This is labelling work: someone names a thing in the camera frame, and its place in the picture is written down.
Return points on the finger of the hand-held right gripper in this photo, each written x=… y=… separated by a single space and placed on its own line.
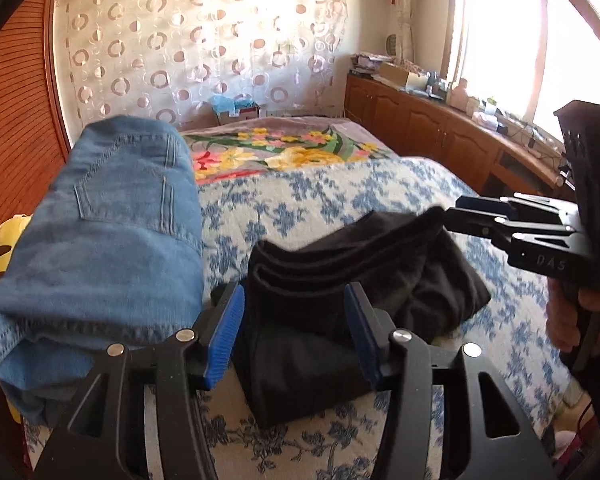
x=472 y=225
x=482 y=205

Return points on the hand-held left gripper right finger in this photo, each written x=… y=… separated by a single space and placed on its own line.
x=362 y=335

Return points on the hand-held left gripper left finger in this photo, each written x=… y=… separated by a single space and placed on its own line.
x=225 y=335

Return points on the black pants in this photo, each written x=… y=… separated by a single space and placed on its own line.
x=330 y=285

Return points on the person's right hand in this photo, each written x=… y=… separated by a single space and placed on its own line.
x=562 y=320

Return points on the row of assorted clutter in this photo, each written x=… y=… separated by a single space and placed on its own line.
x=480 y=110

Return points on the wooden cabinet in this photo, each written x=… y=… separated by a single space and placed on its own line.
x=420 y=120

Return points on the blue floral white bedspread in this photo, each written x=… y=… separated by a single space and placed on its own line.
x=330 y=185

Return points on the blue denim jeans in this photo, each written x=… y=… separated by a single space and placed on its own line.
x=105 y=240

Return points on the open cardboard box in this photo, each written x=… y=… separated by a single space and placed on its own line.
x=397 y=75

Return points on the bright window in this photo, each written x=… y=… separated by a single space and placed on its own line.
x=500 y=30

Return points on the colourful flower print blanket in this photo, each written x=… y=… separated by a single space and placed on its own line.
x=280 y=150

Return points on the cardboard box with blue cloth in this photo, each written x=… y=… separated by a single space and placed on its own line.
x=232 y=107

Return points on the yellow cloth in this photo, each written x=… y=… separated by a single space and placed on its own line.
x=0 y=250

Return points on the sheer curtain with circle pattern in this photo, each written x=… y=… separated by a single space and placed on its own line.
x=180 y=35

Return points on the slatted wooden wardrobe door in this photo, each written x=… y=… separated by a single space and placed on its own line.
x=15 y=110

